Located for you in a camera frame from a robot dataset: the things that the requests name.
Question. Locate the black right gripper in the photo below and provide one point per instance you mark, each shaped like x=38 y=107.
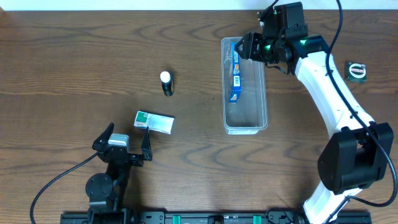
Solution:
x=252 y=46

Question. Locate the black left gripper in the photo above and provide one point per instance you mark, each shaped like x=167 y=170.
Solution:
x=145 y=155

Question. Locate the blue Kool Fever box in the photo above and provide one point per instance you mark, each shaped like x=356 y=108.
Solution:
x=235 y=88

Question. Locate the green round tin box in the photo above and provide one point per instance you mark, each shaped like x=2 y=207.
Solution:
x=355 y=72

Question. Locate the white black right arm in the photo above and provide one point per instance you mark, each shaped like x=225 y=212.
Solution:
x=357 y=153

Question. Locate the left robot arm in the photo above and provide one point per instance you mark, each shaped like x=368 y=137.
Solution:
x=106 y=190

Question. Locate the clear plastic container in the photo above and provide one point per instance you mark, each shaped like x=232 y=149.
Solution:
x=249 y=114

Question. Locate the dark bottle white cap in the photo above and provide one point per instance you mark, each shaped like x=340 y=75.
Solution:
x=167 y=83

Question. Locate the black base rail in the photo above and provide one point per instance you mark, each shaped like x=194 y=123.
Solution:
x=157 y=217

